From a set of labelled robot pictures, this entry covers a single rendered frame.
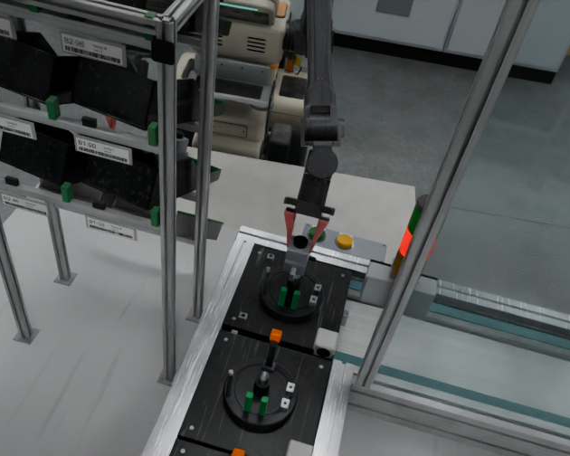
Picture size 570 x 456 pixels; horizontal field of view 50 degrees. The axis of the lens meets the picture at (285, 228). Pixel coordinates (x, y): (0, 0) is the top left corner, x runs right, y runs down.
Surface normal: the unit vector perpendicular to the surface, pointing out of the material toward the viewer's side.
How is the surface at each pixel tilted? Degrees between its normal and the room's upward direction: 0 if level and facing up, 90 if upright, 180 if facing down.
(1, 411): 0
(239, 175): 0
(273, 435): 0
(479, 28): 90
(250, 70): 90
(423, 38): 90
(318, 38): 41
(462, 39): 90
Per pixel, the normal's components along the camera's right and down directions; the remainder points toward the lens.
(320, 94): -0.02, -0.08
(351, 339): 0.13, -0.70
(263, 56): -0.13, 0.78
